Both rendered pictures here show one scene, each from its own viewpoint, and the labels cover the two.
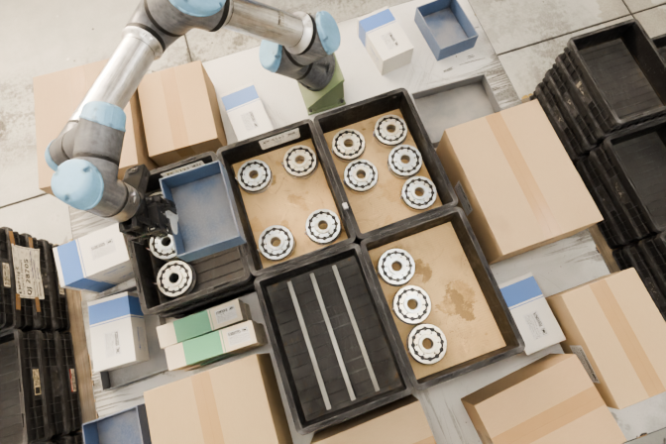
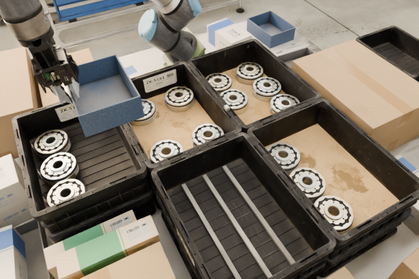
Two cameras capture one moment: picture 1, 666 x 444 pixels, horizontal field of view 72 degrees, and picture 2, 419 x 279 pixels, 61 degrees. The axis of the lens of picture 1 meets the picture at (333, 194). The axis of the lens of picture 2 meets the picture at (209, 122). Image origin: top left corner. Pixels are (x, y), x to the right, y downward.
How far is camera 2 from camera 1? 0.64 m
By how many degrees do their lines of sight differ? 27
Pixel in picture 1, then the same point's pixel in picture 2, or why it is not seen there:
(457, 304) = (347, 181)
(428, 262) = (309, 153)
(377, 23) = (221, 25)
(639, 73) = (410, 58)
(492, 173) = (340, 80)
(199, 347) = (95, 249)
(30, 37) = not seen: outside the picture
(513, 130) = (345, 55)
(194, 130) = not seen: hidden behind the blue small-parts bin
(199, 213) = (97, 101)
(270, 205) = (156, 131)
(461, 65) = (288, 49)
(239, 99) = not seen: hidden behind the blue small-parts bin
